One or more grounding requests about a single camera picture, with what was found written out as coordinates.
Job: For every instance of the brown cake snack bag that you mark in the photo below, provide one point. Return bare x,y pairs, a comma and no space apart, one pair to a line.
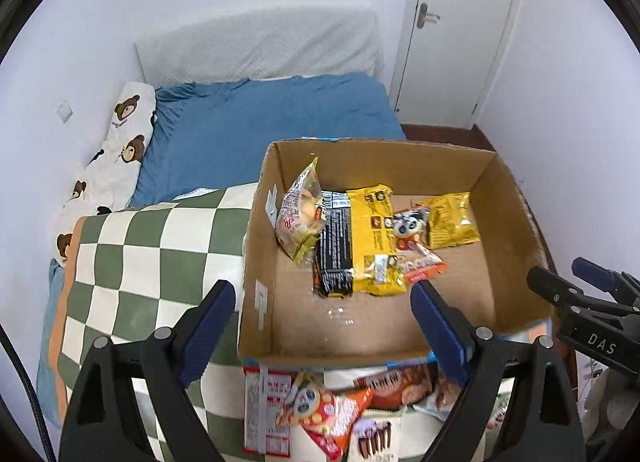
399,387

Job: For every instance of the bear print pillow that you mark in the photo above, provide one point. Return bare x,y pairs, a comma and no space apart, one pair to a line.
107,183

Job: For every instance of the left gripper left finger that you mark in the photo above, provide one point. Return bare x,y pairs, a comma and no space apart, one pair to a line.
103,421

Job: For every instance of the red white snack box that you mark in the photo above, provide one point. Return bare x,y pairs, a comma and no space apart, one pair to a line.
264,393

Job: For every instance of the cardboard box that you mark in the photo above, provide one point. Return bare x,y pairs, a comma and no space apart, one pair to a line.
285,323

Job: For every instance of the blue bed sheet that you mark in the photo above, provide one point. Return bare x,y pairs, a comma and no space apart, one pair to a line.
216,135

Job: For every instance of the green white checkered blanket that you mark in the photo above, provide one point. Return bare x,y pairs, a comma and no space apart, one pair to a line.
130,272

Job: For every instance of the white wall socket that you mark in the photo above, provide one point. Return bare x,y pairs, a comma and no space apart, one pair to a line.
64,111

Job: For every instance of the panda orange snack pouch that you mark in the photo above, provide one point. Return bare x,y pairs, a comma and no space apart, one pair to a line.
325,416

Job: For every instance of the small yellow snack bag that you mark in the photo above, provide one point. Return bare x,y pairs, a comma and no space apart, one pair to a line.
450,220

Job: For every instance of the chocolate stick biscuit box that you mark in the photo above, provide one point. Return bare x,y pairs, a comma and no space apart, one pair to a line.
375,437

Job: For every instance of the metal door handle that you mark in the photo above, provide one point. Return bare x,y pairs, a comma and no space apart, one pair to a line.
425,16

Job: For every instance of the clear yellow bread bag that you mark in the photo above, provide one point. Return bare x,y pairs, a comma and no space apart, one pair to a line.
300,220

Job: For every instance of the white cookie snack bag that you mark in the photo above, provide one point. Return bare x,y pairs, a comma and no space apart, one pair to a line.
441,400

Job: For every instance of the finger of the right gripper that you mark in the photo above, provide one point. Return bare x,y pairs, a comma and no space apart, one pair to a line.
570,303
623,287

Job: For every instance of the black snack bar pack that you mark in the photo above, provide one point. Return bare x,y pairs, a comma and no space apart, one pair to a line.
333,270

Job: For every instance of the white door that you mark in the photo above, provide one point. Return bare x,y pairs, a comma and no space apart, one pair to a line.
444,71

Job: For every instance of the panda orange snack bag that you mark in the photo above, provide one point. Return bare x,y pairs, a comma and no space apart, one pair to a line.
417,261

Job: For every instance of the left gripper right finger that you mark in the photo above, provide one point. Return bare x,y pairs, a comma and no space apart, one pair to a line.
541,422

